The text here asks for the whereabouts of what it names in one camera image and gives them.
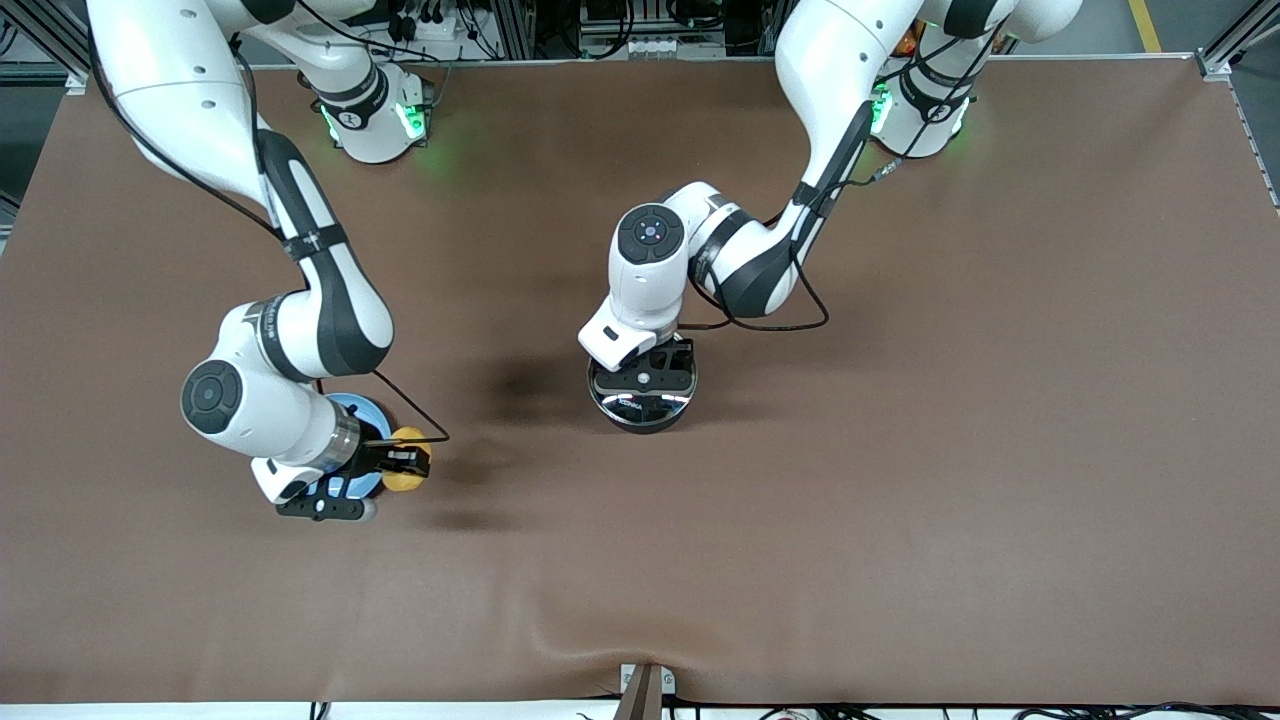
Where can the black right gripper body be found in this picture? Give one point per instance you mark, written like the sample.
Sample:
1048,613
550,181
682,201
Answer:
374,457

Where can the orange packaged goods pile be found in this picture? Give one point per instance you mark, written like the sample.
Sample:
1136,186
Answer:
907,42

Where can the white power strip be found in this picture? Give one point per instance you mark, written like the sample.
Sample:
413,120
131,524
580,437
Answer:
435,28

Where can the metal table clamp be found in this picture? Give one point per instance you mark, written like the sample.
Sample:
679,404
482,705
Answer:
645,690

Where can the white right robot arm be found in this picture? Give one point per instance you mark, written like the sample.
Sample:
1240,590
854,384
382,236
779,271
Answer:
300,340

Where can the brown table mat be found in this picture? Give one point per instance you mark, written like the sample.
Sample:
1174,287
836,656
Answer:
900,500

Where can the blue round plate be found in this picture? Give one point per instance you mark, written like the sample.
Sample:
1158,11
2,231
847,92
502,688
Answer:
368,408

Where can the yellow potato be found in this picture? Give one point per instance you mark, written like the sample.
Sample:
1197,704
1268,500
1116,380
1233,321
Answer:
404,484

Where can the glass lid with blue knob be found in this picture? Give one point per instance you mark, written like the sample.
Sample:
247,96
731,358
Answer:
640,406

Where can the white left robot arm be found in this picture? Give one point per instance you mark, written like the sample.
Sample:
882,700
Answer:
650,285

